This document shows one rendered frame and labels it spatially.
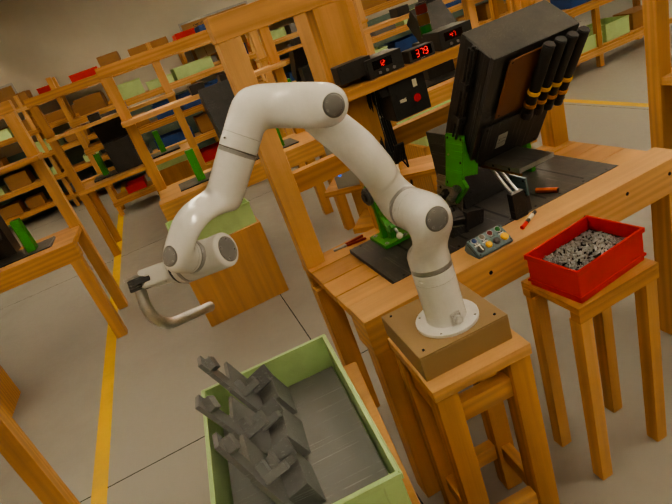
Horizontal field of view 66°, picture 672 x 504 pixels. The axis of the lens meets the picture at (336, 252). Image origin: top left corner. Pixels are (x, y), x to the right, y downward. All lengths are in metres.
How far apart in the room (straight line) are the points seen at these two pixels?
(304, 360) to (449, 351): 0.46
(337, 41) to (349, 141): 0.95
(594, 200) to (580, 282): 0.53
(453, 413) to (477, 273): 0.57
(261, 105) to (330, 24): 1.02
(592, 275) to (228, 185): 1.15
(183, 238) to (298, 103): 0.39
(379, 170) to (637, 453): 1.60
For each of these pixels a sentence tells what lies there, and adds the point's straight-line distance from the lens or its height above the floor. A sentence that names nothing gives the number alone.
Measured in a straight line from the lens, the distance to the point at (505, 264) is 1.98.
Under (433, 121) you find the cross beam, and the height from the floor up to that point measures 1.23.
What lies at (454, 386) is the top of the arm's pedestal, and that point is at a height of 0.84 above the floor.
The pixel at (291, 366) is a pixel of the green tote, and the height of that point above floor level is 0.91.
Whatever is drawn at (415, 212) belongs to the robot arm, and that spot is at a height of 1.33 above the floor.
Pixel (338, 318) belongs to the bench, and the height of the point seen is 0.58.
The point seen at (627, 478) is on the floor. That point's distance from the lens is 2.35.
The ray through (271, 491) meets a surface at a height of 0.99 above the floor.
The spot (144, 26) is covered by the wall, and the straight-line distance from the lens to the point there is 11.74.
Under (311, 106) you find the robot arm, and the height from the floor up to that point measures 1.67.
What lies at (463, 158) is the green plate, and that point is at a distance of 2.04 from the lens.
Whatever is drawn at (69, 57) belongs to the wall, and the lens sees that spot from 11.76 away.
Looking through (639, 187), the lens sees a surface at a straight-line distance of 2.37.
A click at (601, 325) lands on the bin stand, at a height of 0.46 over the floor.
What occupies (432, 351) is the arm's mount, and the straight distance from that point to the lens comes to 1.48.
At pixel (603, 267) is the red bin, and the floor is 0.87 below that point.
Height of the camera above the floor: 1.85
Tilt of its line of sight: 25 degrees down
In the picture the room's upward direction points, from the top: 20 degrees counter-clockwise
